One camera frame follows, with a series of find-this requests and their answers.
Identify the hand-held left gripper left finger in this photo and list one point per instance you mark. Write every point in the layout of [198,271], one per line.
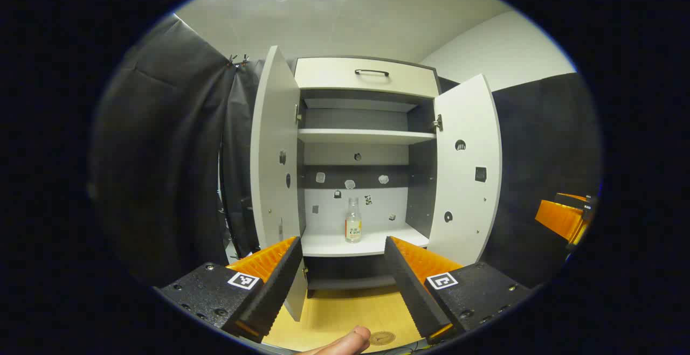
[277,296]

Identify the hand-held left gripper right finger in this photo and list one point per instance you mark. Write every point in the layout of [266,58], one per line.
[412,296]

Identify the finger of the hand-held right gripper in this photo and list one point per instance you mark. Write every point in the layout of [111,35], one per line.
[577,200]
[560,217]

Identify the white and grey cabinet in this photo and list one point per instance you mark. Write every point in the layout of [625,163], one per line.
[334,244]

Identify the clear glass bottle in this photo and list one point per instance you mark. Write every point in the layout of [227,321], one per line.
[353,225]

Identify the metal cabinet door hinge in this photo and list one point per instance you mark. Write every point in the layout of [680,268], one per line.
[298,113]
[437,123]

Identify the white cabinet shelf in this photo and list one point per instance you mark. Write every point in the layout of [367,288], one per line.
[366,136]

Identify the white cabinet drawer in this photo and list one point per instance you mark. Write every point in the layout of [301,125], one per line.
[334,75]

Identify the black backdrop cloth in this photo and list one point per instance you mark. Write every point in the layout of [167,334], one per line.
[161,155]

